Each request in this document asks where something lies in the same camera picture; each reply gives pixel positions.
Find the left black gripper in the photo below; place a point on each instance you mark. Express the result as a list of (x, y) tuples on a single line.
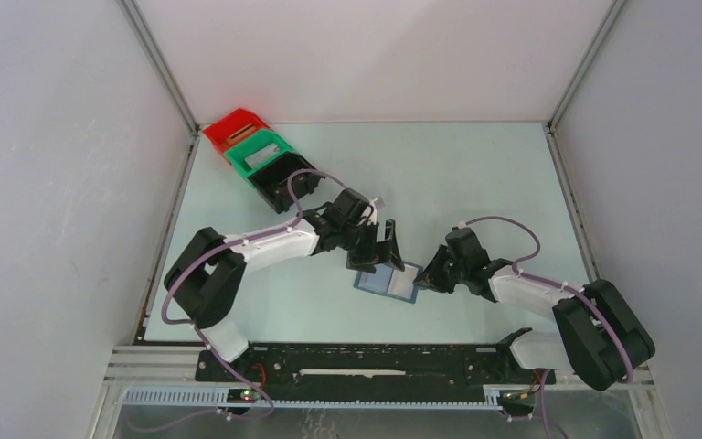
[(376, 252)]

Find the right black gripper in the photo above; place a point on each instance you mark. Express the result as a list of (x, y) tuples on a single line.
[(430, 278)]

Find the blue card holder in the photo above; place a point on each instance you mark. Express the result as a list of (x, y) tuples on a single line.
[(391, 283)]

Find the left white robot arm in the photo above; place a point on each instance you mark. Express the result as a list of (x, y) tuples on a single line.
[(203, 283)]

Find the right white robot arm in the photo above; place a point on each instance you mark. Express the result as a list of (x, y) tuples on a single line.
[(598, 336)]

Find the white card in green bin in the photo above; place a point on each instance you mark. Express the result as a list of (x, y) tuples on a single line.
[(260, 157)]

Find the orange card in red bin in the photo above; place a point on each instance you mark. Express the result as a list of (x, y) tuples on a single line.
[(242, 133)]

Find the black plastic bin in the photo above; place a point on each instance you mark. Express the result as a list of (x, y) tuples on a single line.
[(270, 181)]

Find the green plastic bin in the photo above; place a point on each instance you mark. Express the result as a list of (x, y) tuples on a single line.
[(237, 154)]

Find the red plastic bin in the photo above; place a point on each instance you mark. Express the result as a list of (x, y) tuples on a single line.
[(219, 131)]

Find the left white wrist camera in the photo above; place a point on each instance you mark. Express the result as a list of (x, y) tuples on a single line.
[(370, 216)]

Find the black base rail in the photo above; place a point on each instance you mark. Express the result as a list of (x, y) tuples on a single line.
[(305, 375)]

